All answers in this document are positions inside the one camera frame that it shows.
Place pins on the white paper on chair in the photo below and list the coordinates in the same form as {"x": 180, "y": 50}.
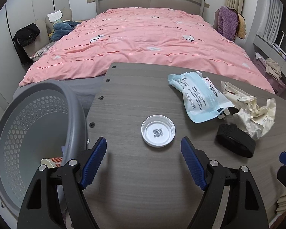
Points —
{"x": 55, "y": 16}

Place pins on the yellow garment on chair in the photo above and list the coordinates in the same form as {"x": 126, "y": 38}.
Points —
{"x": 241, "y": 31}

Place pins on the pink duvet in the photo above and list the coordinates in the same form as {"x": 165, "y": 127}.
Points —
{"x": 159, "y": 36}

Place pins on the purple garment on chair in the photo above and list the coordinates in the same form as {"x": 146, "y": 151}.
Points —
{"x": 227, "y": 22}

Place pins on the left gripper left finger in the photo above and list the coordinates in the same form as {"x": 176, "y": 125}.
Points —
{"x": 41, "y": 206}

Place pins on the purple cardboard box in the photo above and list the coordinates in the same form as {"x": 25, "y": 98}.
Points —
{"x": 63, "y": 148}

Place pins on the light blue plastic package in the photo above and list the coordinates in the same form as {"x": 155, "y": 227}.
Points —
{"x": 202, "y": 100}

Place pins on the purple storage box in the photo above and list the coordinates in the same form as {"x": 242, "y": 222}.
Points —
{"x": 278, "y": 86}

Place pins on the cream paper bag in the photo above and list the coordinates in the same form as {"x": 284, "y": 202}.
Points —
{"x": 251, "y": 118}

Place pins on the white sheer curtain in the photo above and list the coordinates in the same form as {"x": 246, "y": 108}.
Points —
{"x": 274, "y": 19}

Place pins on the grey perforated trash basket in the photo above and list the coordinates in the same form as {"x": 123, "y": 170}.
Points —
{"x": 36, "y": 124}

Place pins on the red white paper cup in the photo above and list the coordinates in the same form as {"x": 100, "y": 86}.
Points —
{"x": 52, "y": 162}

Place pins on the magazine on armchair seat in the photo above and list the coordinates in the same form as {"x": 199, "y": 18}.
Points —
{"x": 40, "y": 52}

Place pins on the black clothes on chair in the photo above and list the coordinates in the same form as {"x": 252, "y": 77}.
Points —
{"x": 24, "y": 37}

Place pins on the blue blanket pile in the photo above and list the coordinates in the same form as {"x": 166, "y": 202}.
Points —
{"x": 60, "y": 29}

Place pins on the beige cloth on box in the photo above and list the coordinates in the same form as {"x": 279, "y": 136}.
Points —
{"x": 273, "y": 68}

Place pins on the small white red carton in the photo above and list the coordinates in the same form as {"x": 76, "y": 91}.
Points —
{"x": 227, "y": 112}

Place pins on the black elastic band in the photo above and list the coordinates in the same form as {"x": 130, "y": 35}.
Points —
{"x": 235, "y": 140}

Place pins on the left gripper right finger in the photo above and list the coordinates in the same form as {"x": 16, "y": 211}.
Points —
{"x": 245, "y": 207}

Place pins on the white round bottle cap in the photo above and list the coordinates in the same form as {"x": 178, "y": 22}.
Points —
{"x": 158, "y": 131}

